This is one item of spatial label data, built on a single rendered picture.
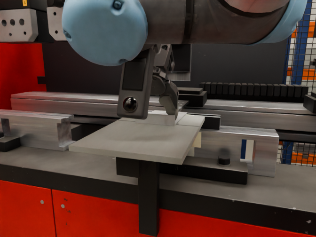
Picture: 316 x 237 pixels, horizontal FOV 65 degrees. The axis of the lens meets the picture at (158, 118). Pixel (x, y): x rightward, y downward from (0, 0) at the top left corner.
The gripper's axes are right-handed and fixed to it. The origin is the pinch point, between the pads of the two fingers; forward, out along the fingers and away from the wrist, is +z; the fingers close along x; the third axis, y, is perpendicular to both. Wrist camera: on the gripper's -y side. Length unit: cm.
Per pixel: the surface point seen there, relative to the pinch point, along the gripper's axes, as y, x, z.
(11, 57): 43, 85, 20
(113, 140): -11.3, 3.3, -8.7
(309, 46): 353, -129, 260
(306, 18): 158, -63, 80
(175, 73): 13.2, -1.3, -0.6
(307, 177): -1.8, -32.0, 15.8
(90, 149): -14.5, 5.0, -11.2
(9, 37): 15.4, 42.5, -10.0
